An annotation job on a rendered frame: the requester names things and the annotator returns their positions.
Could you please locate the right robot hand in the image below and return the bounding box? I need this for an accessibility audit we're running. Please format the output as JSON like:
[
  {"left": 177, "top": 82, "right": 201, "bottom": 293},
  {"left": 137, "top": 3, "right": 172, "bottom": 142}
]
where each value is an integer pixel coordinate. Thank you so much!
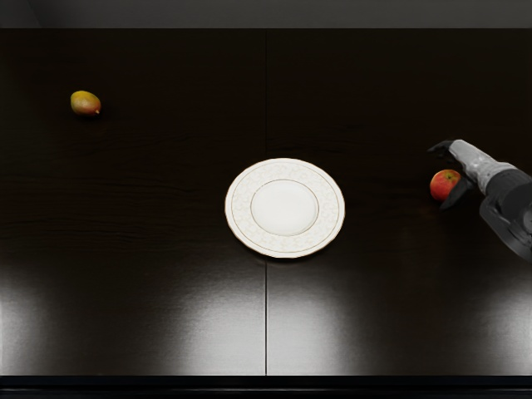
[{"left": 426, "top": 139, "right": 518, "bottom": 211}]

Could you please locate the yellow-green mango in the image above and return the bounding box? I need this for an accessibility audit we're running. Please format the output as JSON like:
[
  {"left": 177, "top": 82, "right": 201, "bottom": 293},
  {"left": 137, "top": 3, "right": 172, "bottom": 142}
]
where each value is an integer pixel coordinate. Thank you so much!
[{"left": 70, "top": 90, "right": 102, "bottom": 116}]

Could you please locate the white patterned plate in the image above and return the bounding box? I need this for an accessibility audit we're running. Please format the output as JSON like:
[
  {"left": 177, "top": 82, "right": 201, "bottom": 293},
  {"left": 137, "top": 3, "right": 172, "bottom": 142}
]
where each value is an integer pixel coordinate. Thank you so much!
[{"left": 224, "top": 157, "right": 346, "bottom": 259}]

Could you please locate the red apple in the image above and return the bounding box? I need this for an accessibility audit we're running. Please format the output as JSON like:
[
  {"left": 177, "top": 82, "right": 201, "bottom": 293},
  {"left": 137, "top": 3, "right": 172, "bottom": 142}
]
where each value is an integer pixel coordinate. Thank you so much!
[{"left": 429, "top": 169, "right": 461, "bottom": 203}]

